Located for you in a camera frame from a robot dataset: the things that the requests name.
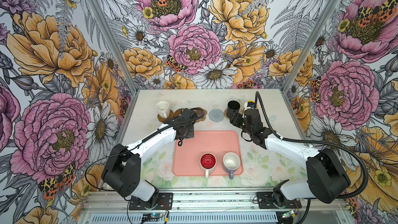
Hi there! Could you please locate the red inside mug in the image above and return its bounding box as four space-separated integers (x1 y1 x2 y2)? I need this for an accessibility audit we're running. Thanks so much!
200 153 217 178

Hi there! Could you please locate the left circuit board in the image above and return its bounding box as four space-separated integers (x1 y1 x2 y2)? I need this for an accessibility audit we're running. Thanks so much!
141 213 166 224

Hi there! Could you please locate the woven rattan round coaster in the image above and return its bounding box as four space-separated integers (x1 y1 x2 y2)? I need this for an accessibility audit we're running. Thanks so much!
224 109 230 120

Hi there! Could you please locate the brown paw shaped coaster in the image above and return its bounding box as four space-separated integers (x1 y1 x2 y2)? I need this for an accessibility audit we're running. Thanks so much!
194 107 207 123

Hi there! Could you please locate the right circuit board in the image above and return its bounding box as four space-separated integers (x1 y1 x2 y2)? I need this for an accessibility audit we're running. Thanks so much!
281 210 296 218

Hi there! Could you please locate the circuit board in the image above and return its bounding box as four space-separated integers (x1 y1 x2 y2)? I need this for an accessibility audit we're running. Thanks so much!
281 210 296 218
141 213 166 224

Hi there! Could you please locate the white lavender mug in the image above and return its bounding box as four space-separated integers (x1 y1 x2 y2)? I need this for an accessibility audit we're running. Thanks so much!
222 152 240 179

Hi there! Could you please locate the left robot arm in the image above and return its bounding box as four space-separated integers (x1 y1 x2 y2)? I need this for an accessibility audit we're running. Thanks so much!
102 107 205 208

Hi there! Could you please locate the pink silicone tray mat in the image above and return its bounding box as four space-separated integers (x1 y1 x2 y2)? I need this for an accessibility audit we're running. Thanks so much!
172 130 244 177

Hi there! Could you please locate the aluminium front rail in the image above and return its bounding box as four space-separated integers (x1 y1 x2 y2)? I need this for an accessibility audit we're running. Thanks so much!
80 188 349 215

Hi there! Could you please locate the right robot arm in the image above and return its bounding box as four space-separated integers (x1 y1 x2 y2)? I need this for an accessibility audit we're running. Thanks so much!
228 108 351 207

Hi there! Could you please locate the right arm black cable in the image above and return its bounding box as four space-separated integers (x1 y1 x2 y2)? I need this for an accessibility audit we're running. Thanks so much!
254 91 369 224

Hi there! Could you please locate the grey round felt coaster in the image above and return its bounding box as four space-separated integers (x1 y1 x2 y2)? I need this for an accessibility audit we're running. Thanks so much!
208 109 224 122

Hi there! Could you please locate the dark brown round coaster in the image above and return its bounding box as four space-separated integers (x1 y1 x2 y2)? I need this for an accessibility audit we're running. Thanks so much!
174 108 184 117

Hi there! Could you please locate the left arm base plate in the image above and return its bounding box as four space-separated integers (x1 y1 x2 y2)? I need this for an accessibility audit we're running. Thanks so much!
128 192 174 211

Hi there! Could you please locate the black mug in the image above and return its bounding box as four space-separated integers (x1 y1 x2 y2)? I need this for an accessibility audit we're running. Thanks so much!
227 100 240 118

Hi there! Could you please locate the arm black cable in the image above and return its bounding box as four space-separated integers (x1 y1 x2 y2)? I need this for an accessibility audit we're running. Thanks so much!
254 91 369 224
84 107 206 194

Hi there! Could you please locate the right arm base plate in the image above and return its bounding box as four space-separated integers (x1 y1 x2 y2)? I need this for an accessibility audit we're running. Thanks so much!
255 192 302 209

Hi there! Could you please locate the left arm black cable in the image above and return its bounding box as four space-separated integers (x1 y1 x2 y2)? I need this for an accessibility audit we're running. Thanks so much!
84 107 206 194

